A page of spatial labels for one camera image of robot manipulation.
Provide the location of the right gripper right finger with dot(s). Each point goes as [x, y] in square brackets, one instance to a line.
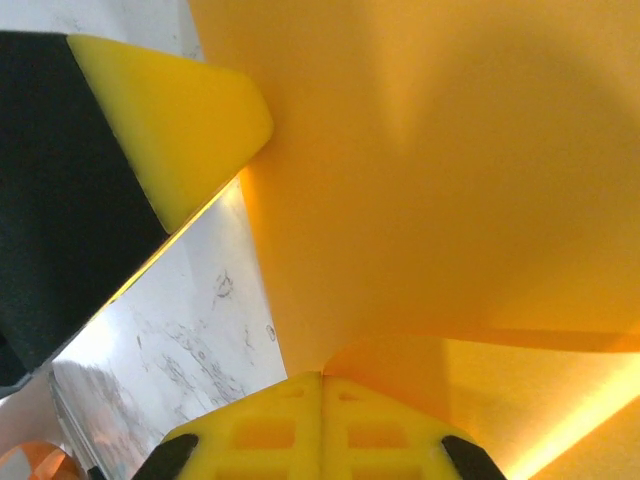
[335, 440]

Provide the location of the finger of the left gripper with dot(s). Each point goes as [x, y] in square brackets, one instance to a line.
[150, 125]

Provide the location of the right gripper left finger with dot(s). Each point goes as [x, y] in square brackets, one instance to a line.
[300, 440]

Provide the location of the aluminium extrusion frame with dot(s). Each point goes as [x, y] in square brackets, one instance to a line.
[70, 425]

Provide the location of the yellow paper sheet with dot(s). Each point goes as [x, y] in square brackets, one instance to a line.
[450, 200]

